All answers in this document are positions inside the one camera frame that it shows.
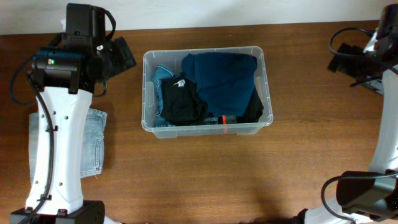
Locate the clear plastic storage bin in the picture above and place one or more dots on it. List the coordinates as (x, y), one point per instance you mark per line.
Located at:
(172, 59)

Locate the light blue jeans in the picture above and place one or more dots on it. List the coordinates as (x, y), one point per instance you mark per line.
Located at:
(92, 158)

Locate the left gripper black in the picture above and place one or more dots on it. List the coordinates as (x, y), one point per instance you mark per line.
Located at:
(119, 60)

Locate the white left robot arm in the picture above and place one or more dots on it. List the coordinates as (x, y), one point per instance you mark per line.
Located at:
(56, 195)

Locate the black shirt white logo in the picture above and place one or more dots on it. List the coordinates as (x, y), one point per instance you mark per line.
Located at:
(181, 104)

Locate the black shorts red grey waistband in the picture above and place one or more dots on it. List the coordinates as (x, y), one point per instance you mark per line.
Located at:
(252, 113)

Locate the navy blue shirt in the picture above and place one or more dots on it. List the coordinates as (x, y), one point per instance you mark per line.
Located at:
(224, 81)

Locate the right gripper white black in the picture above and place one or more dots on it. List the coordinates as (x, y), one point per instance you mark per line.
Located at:
(337, 63)

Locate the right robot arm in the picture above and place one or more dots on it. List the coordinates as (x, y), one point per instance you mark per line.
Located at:
(367, 196)

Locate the dark blue jeans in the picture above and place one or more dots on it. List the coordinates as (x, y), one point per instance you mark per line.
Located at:
(162, 73)

